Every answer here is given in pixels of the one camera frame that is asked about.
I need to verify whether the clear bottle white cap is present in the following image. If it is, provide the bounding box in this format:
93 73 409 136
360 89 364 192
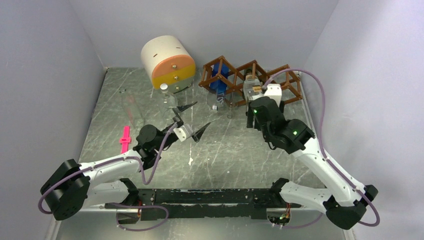
160 83 178 120

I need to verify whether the small black gold-capped bottle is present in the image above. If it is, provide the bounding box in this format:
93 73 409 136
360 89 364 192
242 75 265 103

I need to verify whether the clear glass bottle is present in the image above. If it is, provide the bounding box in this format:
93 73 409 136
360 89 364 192
226 93 235 119

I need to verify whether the blue square bottle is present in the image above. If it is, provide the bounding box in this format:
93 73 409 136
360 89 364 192
207 63 229 113

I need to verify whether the brown wooden wine rack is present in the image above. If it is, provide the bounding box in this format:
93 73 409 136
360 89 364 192
198 55 303 107

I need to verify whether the dark wine bottle red label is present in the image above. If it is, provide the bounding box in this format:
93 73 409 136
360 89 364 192
244 68 253 77

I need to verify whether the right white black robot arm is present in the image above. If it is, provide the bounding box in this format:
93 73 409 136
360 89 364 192
248 96 378 230

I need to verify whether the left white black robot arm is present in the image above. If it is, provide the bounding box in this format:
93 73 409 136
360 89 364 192
37 103 209 221

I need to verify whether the pink plastic tool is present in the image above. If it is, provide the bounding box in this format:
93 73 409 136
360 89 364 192
119 125 132 154

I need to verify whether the cream orange cylindrical container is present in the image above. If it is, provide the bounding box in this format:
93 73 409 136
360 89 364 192
140 35 196 93

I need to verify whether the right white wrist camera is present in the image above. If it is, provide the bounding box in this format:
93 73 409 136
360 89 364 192
263 83 283 107

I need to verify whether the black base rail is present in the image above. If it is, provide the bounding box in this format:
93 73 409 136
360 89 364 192
105 188 299 224

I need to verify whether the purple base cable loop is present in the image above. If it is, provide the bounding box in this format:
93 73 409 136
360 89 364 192
109 202 170 232

